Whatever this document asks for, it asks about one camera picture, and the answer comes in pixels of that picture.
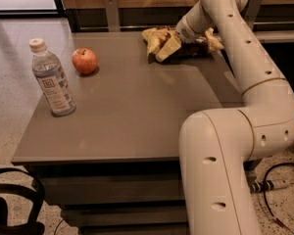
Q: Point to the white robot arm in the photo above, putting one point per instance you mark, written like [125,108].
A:
[214,144]

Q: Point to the red apple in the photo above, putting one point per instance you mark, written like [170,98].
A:
[85,61]

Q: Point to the left metal wall bracket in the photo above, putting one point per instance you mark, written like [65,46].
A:
[112,15]

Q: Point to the right metal wall bracket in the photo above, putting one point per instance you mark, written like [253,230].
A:
[252,10]

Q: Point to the metal wall bracket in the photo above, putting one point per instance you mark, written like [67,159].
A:
[252,10]
[112,15]

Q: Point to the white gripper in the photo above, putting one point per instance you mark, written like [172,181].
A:
[185,32]

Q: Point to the clear plastic water bottle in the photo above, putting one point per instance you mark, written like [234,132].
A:
[51,77]

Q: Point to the brown chip bag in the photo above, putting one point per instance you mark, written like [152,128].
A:
[156,37]

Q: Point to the white power strip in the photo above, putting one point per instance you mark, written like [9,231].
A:
[268,185]

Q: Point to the grey drawer cabinet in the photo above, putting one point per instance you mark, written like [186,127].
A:
[117,155]

